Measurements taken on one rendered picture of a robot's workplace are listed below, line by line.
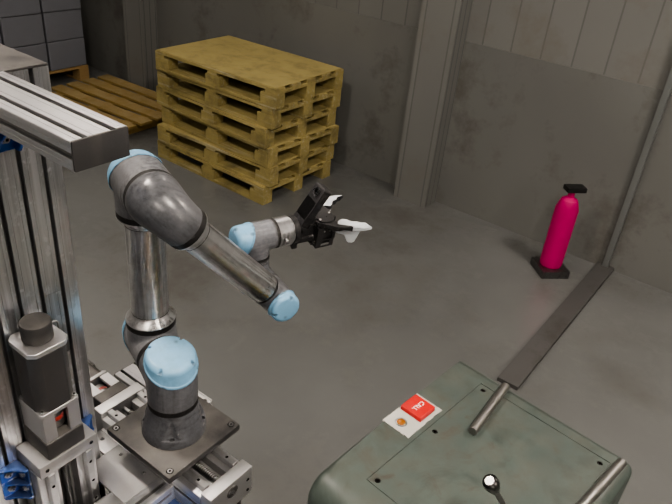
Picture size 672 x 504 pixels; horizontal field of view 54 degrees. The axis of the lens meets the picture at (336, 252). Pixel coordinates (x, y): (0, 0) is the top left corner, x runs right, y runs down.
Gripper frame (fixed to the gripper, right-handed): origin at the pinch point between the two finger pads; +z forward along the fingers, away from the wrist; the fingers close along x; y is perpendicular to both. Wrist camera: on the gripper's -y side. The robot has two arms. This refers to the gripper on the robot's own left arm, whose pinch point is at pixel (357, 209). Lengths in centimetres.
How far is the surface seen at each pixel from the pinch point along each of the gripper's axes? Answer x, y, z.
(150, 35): -535, 170, 119
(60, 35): -593, 189, 43
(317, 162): -287, 183, 179
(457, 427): 55, 25, -1
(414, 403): 45, 26, -6
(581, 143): -133, 94, 288
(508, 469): 70, 23, 1
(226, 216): -253, 194, 83
